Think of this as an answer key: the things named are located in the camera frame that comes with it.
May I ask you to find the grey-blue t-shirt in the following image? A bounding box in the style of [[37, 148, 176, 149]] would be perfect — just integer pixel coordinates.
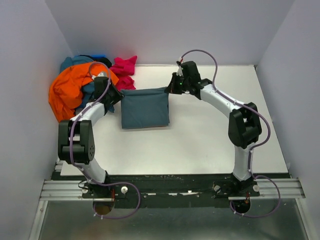
[[120, 87, 170, 130]]

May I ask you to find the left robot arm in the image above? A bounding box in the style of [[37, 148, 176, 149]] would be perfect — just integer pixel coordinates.
[[57, 75, 124, 190]]

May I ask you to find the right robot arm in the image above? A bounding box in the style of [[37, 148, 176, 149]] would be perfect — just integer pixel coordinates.
[[164, 61, 262, 195]]

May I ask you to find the teal blue t-shirt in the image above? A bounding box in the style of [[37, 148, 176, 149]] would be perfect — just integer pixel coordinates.
[[60, 55, 100, 112]]

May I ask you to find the black garment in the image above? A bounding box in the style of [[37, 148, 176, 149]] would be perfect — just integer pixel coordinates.
[[99, 57, 113, 68]]

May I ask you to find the magenta t-shirt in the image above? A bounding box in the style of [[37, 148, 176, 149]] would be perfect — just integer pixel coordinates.
[[110, 55, 138, 91]]

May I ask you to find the crumpled orange t-shirt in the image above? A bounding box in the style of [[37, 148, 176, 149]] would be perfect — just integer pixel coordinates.
[[48, 61, 119, 122]]

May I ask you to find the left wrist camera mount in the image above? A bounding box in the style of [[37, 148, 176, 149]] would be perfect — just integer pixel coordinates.
[[91, 71, 108, 80]]

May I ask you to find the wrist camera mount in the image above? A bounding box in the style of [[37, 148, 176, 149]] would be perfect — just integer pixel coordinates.
[[91, 71, 108, 80], [176, 57, 183, 77]]

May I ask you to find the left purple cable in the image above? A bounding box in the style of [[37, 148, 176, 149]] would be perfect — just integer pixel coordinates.
[[69, 61, 142, 220]]

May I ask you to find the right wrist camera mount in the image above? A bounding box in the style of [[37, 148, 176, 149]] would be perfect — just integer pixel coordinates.
[[176, 57, 183, 77]]

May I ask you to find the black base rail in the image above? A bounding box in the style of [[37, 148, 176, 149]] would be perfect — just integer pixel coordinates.
[[82, 172, 261, 209]]

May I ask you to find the aluminium extrusion frame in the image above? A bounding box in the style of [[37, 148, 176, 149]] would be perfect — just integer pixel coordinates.
[[27, 119, 306, 240]]

